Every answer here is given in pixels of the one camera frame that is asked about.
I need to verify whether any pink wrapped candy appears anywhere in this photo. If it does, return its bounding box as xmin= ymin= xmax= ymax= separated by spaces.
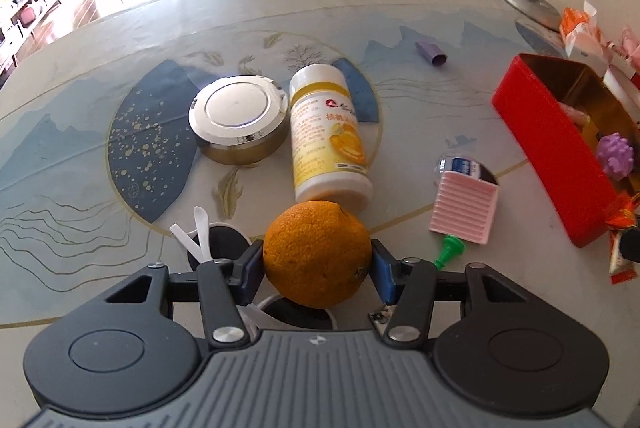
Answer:
xmin=557 ymin=102 xmax=590 ymax=127

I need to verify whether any pink ribbed box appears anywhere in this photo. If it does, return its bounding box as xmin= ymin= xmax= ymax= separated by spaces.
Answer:
xmin=429 ymin=171 xmax=501 ymax=246

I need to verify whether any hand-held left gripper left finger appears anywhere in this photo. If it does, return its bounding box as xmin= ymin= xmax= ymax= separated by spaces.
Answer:
xmin=102 ymin=240 xmax=266 ymax=350

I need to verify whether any red box with gold inside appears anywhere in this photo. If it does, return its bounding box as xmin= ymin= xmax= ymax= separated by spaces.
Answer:
xmin=491 ymin=52 xmax=640 ymax=249

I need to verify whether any small purple tube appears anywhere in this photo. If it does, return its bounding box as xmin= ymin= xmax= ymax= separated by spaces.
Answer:
xmin=415 ymin=38 xmax=449 ymax=69

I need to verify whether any green plastic peg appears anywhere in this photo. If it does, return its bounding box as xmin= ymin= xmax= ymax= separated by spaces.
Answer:
xmin=434 ymin=235 xmax=467 ymax=271

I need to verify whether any printed table cover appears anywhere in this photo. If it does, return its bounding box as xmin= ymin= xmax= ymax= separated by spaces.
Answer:
xmin=0 ymin=0 xmax=640 ymax=344

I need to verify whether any gold red ribbon ornament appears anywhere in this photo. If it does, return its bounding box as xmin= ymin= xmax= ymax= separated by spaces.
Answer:
xmin=605 ymin=195 xmax=640 ymax=231

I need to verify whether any purple spiky ball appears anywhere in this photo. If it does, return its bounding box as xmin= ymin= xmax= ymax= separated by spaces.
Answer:
xmin=596 ymin=133 xmax=636 ymax=181

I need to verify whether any yellow white supplement bottle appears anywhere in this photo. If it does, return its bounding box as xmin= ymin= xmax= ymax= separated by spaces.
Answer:
xmin=289 ymin=64 xmax=375 ymax=213

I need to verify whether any wooden media cabinet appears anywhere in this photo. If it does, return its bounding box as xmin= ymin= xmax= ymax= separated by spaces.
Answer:
xmin=0 ymin=0 xmax=66 ymax=76

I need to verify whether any red snack packet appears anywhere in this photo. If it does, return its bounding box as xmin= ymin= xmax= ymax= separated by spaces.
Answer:
xmin=607 ymin=230 xmax=640 ymax=285

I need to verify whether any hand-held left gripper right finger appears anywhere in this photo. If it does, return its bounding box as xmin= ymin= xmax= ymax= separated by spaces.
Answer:
xmin=370 ymin=239 xmax=538 ymax=344

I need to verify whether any orange fruit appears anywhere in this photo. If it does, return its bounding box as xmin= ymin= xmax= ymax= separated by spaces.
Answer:
xmin=262 ymin=201 xmax=373 ymax=309

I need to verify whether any small clear plastic bottle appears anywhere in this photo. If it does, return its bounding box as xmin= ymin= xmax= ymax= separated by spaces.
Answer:
xmin=434 ymin=154 xmax=485 ymax=183

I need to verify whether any round silver tin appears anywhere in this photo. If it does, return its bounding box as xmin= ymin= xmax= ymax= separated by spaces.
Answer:
xmin=188 ymin=75 xmax=291 ymax=166

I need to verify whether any pink snack packet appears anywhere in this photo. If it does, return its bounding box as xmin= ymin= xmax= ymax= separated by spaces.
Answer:
xmin=602 ymin=25 xmax=640 ymax=76

